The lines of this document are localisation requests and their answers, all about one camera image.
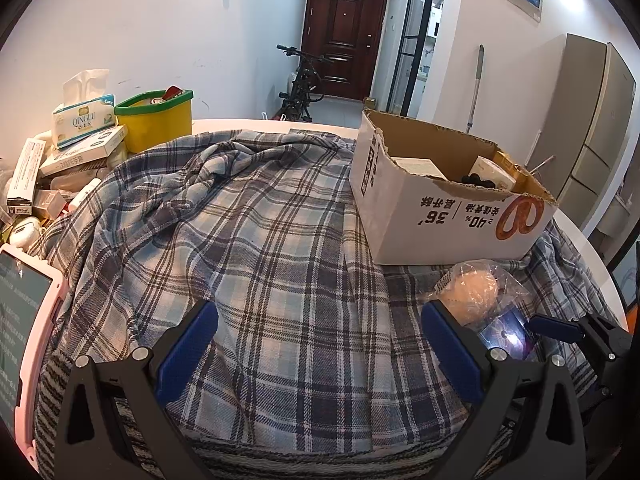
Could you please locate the beige puff in clear bag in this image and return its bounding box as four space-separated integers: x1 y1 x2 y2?
432 259 531 328

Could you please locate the black bicycle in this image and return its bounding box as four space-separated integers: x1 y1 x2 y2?
276 44 335 122

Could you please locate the cardboard box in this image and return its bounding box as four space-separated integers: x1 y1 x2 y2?
349 108 559 266

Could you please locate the dark brown door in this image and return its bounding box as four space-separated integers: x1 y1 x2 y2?
300 0 390 102

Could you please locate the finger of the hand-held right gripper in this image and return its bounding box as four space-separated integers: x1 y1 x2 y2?
575 359 624 413
527 312 630 362

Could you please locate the shiny purple packet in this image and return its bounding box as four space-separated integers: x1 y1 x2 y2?
477 307 538 361

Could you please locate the white tube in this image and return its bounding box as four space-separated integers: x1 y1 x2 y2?
67 177 103 211

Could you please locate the small white box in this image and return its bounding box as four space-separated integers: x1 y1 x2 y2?
392 157 447 181

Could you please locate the mop pole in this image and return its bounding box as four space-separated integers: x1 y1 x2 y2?
465 44 485 133

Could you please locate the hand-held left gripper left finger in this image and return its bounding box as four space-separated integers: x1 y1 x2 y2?
54 300 221 480

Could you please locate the black framed glass door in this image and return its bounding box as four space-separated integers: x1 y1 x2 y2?
386 0 451 118

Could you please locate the tall grey cabinet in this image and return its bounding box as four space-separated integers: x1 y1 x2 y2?
527 32 638 211

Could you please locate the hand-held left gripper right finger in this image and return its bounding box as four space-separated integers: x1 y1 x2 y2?
421 300 586 480

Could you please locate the white round case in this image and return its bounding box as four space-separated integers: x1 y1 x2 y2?
10 215 43 246

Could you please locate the black pouch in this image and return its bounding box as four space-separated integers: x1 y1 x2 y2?
460 172 501 189

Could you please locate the tablet in pink case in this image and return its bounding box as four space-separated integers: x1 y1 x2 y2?
0 245 68 466

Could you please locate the white square box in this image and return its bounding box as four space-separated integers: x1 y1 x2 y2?
470 156 518 192

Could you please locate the yellow bin with green rim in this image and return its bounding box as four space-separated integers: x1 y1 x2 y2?
114 87 194 153

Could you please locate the tissue pack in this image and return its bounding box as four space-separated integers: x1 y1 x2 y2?
52 69 117 148

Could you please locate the small beige box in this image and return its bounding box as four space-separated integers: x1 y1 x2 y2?
32 189 66 218

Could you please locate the plaid blanket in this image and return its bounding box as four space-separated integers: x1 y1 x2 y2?
32 129 617 480

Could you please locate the long white box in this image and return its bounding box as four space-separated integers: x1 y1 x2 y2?
6 137 47 208

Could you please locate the gold packet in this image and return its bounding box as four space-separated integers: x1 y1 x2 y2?
495 152 538 187

